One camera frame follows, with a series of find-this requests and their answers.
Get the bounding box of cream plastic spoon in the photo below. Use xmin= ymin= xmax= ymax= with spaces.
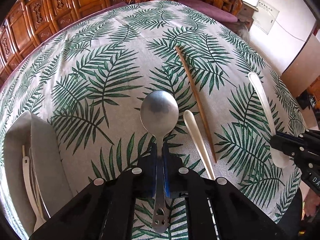
xmin=248 ymin=72 xmax=289 ymax=168

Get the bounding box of large cream ladle spoon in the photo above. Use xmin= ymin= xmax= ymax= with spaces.
xmin=22 ymin=156 xmax=46 ymax=232

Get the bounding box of brown wooden chopstick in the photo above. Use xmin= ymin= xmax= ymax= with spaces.
xmin=175 ymin=46 xmax=217 ymax=163

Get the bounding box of cream plastic fork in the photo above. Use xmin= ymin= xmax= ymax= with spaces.
xmin=183 ymin=110 xmax=216 ymax=180

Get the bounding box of steel spoon with holes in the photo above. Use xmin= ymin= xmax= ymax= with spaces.
xmin=140 ymin=90 xmax=179 ymax=233

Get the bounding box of right hand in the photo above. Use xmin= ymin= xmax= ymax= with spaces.
xmin=304 ymin=189 xmax=320 ymax=217

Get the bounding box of grey metal tray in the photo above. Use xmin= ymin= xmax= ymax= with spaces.
xmin=3 ymin=111 xmax=73 ymax=236

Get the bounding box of grey plastic bag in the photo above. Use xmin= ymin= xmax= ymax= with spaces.
xmin=236 ymin=23 xmax=250 ymax=43

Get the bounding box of leaf print tablecloth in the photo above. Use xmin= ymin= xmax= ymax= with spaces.
xmin=1 ymin=1 xmax=305 ymax=238

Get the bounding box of wooden side table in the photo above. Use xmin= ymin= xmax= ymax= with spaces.
xmin=237 ymin=2 xmax=259 ymax=30

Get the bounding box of purple armchair cushion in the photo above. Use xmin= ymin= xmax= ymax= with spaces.
xmin=178 ymin=0 xmax=238 ymax=23

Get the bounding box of carved wooden sofa bench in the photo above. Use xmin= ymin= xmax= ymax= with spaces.
xmin=1 ymin=0 xmax=152 ymax=84

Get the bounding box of white wall panel box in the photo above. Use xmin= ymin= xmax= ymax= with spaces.
xmin=253 ymin=0 xmax=279 ymax=34

